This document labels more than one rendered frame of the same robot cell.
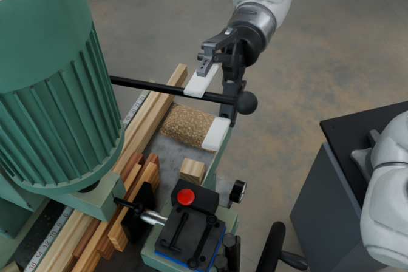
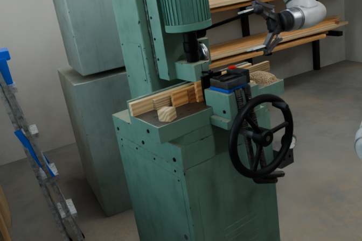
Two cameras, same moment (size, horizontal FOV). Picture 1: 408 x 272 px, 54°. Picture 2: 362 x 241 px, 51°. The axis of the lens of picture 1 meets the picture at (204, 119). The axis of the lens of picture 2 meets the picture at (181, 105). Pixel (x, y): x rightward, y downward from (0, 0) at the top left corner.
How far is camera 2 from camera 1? 1.12 m
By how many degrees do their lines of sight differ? 45
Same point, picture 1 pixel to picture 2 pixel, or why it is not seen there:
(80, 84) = not seen: outside the picture
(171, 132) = not seen: hidden behind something
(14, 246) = not seen: hidden behind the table
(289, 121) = not seen: outside the picture
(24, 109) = not seen: outside the picture
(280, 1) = (307, 7)
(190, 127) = (256, 74)
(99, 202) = (194, 64)
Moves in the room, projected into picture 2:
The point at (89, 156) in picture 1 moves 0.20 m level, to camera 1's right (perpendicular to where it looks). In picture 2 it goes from (191, 14) to (244, 9)
